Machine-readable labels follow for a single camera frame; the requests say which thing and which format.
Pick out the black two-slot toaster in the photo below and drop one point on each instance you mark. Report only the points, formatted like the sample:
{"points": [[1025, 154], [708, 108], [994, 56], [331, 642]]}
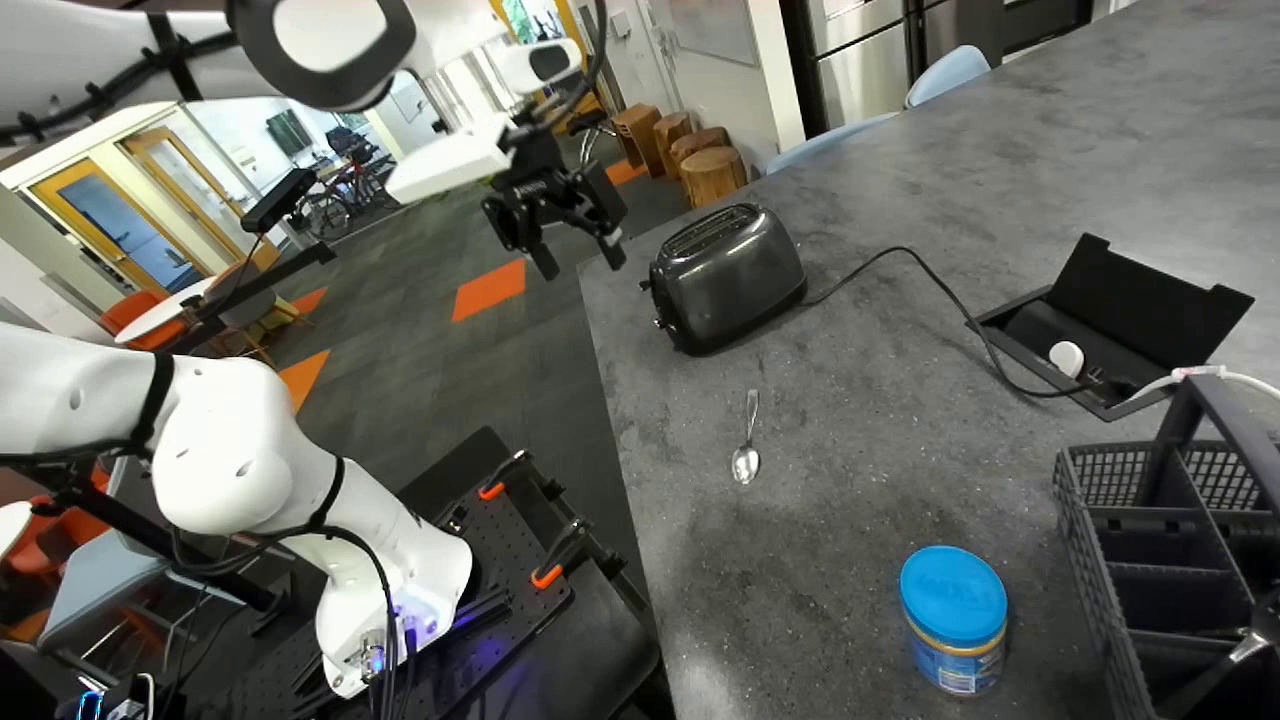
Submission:
{"points": [[725, 280]]}

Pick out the silver metal spoon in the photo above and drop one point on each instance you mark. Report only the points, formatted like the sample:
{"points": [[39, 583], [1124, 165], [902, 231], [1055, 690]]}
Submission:
{"points": [[744, 462]]}

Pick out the light blue chair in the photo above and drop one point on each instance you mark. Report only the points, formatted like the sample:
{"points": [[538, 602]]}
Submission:
{"points": [[951, 72], [828, 142]]}

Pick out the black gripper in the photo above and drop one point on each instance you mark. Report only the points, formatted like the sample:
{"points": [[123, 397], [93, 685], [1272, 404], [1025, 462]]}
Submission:
{"points": [[552, 182]]}

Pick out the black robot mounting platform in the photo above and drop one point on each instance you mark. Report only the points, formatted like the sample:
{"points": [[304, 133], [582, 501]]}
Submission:
{"points": [[563, 654]]}

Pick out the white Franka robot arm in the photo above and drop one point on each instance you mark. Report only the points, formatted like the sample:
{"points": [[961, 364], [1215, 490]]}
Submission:
{"points": [[224, 455]]}

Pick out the black mesh utensil holder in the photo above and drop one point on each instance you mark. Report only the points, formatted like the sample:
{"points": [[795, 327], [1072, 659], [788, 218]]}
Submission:
{"points": [[1175, 544]]}

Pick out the black pop-up outlet box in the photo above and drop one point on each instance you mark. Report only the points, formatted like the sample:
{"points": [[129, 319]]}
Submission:
{"points": [[1134, 307]]}

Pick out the stainless steel refrigerator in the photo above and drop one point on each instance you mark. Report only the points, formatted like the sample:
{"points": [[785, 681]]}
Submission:
{"points": [[860, 52]]}

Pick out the blue-lidded jar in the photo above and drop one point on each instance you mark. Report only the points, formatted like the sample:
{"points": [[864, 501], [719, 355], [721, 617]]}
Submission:
{"points": [[952, 613]]}

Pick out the white round plug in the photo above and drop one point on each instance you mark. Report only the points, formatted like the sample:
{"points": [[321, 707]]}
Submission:
{"points": [[1065, 356]]}

